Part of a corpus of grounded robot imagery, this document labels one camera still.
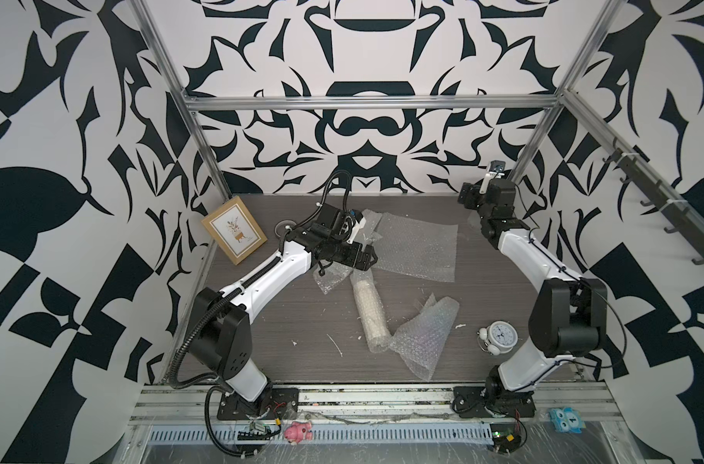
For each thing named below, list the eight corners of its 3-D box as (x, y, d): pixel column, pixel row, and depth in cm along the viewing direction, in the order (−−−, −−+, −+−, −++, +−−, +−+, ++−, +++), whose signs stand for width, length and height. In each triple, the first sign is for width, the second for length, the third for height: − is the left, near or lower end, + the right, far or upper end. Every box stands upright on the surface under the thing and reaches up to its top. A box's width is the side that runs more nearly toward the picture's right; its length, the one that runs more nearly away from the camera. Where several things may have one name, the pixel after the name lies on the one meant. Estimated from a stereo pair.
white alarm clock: (481, 355, 83) (486, 351, 80) (473, 324, 88) (477, 320, 85) (519, 355, 83) (525, 351, 80) (509, 325, 88) (514, 320, 85)
